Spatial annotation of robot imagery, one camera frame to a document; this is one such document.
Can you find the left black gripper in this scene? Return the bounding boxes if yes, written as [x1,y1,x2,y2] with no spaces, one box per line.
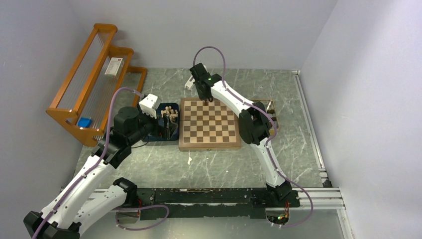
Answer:
[127,103,177,144]

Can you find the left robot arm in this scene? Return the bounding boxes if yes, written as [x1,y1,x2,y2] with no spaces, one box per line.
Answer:
[23,107,166,239]

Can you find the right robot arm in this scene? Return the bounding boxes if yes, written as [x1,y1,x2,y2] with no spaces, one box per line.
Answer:
[190,63,292,206]

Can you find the light wooden chess pieces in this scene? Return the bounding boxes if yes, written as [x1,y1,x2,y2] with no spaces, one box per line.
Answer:
[161,106,178,121]

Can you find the wooden chess board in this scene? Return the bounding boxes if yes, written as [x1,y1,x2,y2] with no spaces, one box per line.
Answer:
[179,98,241,151]

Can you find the dark chess pieces pile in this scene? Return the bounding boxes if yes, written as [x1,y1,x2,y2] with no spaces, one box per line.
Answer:
[267,109,277,121]

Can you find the blue plastic tray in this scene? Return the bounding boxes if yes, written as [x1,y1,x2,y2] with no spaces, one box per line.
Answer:
[142,103,180,142]

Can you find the white plastic clip device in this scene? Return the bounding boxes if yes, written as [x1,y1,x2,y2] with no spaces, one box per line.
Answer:
[184,76,195,90]

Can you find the yellow metal tin tray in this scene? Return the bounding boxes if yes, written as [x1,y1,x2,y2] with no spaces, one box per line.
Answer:
[252,99,280,135]

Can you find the white red small box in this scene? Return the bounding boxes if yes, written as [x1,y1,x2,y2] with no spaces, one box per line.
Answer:
[105,57,124,77]

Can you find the orange wooden rack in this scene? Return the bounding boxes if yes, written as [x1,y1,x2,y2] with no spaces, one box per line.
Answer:
[46,23,147,146]

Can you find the blue small box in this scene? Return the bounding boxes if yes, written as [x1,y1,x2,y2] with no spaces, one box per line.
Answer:
[77,117,93,128]

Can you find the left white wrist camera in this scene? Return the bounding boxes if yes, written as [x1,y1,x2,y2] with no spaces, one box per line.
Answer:
[138,94,162,119]

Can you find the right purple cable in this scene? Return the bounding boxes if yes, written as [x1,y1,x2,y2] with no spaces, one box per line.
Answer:
[193,46,315,229]

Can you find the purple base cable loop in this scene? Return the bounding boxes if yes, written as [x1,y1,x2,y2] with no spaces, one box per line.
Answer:
[115,203,170,232]

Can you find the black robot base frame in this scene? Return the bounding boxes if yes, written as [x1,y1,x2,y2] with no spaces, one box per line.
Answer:
[117,188,300,220]

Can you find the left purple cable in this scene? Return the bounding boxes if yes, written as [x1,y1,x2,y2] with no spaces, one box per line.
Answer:
[31,87,146,239]

